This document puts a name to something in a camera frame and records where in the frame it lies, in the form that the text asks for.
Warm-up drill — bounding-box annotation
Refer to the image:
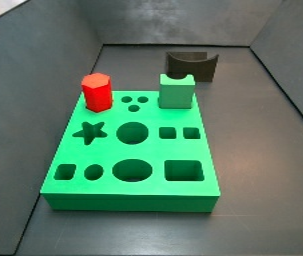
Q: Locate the green shape sorting board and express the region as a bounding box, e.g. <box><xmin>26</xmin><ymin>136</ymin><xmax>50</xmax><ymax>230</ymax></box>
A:
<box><xmin>41</xmin><ymin>91</ymin><xmax>221</xmax><ymax>212</ymax></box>

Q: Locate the light green notched block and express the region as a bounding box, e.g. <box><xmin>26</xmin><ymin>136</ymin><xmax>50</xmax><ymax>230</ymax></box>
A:
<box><xmin>160</xmin><ymin>74</ymin><xmax>196</xmax><ymax>109</ymax></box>

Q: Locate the red hexagonal peg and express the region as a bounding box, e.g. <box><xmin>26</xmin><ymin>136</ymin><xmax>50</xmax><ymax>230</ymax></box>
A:
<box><xmin>82</xmin><ymin>73</ymin><xmax>113</xmax><ymax>113</ymax></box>

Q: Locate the black curved cradle holder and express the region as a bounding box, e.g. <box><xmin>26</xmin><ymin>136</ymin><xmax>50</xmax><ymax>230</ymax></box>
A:
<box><xmin>166</xmin><ymin>52</ymin><xmax>220</xmax><ymax>82</ymax></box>

